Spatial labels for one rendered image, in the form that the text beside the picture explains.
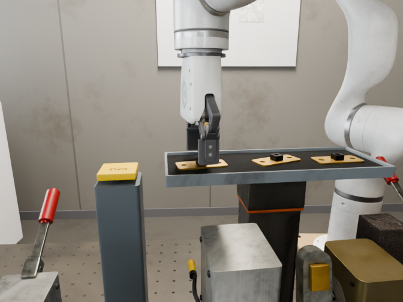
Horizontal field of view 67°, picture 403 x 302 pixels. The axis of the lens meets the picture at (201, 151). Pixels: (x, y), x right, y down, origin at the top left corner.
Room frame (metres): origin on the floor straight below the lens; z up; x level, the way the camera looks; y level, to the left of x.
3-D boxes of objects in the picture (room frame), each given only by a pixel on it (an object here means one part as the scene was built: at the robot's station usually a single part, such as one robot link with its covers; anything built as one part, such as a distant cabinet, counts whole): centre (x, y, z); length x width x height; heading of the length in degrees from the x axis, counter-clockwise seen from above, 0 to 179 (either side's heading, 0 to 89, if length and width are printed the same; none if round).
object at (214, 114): (0.45, -0.01, 1.26); 0.08 x 0.01 x 0.06; 14
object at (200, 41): (0.49, 0.00, 1.35); 0.09 x 0.08 x 0.03; 14
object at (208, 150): (0.44, -0.01, 1.21); 0.03 x 0.03 x 0.07; 14
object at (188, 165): (0.49, 0.00, 1.17); 0.08 x 0.04 x 0.01; 104
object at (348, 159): (0.52, -0.24, 1.17); 0.08 x 0.04 x 0.01; 99
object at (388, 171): (0.51, -0.12, 1.16); 0.37 x 0.14 x 0.02; 97
